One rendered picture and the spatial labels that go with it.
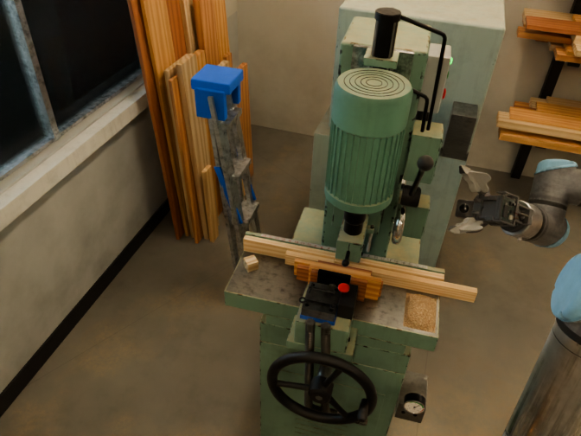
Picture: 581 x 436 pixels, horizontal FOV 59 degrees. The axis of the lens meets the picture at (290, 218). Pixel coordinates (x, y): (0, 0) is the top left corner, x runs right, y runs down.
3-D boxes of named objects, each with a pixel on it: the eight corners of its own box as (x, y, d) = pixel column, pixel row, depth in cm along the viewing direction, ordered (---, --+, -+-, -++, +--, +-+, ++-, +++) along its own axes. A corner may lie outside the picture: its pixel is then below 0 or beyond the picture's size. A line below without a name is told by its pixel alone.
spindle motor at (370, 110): (317, 208, 128) (328, 93, 108) (331, 170, 141) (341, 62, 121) (387, 221, 125) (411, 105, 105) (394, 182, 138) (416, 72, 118)
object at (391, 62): (360, 85, 125) (368, 13, 114) (364, 72, 131) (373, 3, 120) (392, 89, 124) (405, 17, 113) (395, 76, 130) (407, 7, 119)
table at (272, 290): (212, 330, 141) (210, 316, 138) (245, 257, 164) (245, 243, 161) (433, 381, 131) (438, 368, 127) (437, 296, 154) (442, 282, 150)
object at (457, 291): (284, 264, 154) (284, 254, 151) (286, 259, 156) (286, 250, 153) (473, 303, 144) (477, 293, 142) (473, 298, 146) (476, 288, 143)
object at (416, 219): (391, 234, 157) (398, 203, 150) (393, 220, 162) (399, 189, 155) (422, 240, 156) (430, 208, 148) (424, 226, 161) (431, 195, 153)
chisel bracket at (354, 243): (334, 262, 143) (336, 240, 138) (342, 231, 154) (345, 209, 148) (360, 267, 142) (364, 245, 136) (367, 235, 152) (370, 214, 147)
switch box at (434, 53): (416, 111, 144) (427, 55, 133) (418, 95, 151) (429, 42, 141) (437, 114, 142) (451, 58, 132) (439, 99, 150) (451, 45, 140)
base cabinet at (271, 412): (258, 454, 200) (257, 342, 155) (294, 338, 243) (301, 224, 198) (373, 485, 192) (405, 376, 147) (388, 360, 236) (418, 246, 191)
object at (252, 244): (243, 251, 158) (243, 239, 155) (245, 246, 159) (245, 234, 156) (440, 291, 148) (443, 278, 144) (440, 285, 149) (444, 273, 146)
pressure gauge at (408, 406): (399, 414, 149) (405, 399, 143) (401, 402, 151) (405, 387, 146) (422, 419, 147) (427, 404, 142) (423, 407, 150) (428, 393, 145)
